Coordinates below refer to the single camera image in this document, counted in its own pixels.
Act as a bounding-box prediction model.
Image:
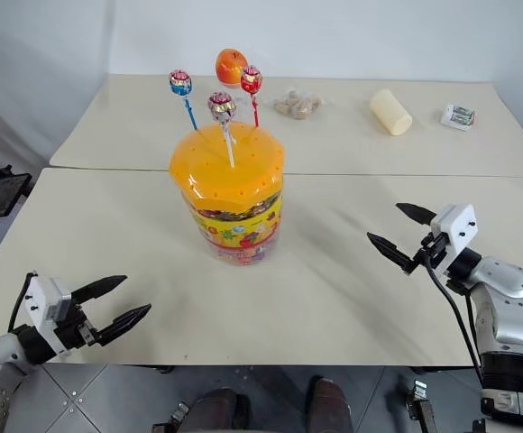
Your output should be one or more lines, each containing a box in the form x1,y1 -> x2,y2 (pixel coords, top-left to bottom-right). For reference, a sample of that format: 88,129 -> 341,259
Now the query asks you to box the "white battery pack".
439,103 -> 476,133

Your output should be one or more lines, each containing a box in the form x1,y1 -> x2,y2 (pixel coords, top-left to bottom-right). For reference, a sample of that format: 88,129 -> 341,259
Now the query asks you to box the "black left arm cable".
6,271 -> 37,336

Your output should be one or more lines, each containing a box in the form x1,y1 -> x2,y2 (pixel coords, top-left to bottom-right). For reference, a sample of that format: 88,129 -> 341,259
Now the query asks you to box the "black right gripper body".
412,231 -> 450,272

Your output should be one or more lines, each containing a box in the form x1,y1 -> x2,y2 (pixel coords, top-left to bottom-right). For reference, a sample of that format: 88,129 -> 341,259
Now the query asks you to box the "metal bracket under table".
151,401 -> 191,433
406,379 -> 437,433

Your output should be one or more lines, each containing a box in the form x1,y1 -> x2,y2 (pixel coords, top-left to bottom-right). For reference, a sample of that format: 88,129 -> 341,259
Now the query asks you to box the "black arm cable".
420,250 -> 486,390
6,271 -> 37,336

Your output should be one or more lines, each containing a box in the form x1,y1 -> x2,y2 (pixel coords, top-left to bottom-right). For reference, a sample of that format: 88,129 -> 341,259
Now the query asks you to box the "red wrapped lollipop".
239,64 -> 264,129

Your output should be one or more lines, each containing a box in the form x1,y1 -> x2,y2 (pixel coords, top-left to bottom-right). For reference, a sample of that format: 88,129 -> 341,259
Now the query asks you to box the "silver pink wrapped lollipop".
206,90 -> 238,170

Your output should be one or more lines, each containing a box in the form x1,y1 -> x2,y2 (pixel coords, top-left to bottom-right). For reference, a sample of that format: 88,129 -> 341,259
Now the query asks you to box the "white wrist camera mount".
22,274 -> 73,356
428,203 -> 478,277

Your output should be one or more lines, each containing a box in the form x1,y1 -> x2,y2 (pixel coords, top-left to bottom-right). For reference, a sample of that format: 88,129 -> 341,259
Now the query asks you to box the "cream foam cylinder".
369,88 -> 414,137

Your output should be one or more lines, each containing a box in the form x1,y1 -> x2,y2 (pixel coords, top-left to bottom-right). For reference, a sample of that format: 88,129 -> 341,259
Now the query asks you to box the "clear plastic candy jar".
181,187 -> 286,268

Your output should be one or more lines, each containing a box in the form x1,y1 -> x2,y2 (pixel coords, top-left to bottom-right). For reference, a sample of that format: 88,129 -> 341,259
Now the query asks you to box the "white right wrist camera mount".
428,203 -> 478,277

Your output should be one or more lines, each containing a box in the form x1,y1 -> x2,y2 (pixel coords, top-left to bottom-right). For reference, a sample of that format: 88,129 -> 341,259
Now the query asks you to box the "blue wrapped lollipop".
168,69 -> 200,133

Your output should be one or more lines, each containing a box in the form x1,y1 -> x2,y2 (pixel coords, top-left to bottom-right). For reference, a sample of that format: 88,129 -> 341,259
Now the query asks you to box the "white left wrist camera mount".
22,274 -> 73,356

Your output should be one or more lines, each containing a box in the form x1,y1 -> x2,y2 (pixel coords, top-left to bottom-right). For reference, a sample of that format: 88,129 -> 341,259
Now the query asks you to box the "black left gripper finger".
95,303 -> 153,348
70,274 -> 129,305

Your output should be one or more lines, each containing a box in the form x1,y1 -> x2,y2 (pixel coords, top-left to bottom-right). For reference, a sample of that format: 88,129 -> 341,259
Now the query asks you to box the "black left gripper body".
53,304 -> 101,352

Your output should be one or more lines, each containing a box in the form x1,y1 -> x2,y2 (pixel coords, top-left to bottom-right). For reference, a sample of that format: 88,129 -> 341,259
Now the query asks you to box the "orange perforated jar lid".
168,120 -> 287,214

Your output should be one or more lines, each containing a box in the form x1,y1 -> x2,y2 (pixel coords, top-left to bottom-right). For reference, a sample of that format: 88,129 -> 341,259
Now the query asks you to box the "clear bag of brown snacks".
272,88 -> 331,123

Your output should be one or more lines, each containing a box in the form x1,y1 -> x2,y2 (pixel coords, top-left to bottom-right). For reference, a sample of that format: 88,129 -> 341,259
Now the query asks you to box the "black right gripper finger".
365,231 -> 419,276
395,202 -> 439,227

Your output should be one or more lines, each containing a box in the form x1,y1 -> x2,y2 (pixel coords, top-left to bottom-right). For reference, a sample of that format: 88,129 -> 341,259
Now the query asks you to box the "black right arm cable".
420,250 -> 486,390

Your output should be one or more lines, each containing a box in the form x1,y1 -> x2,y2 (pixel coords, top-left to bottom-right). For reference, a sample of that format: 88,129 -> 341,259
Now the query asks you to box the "orange red apple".
215,48 -> 249,88

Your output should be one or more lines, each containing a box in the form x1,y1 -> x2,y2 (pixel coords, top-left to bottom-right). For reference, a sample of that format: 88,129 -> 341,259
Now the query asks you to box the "dark brown rounded shape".
305,376 -> 353,433
188,386 -> 252,433

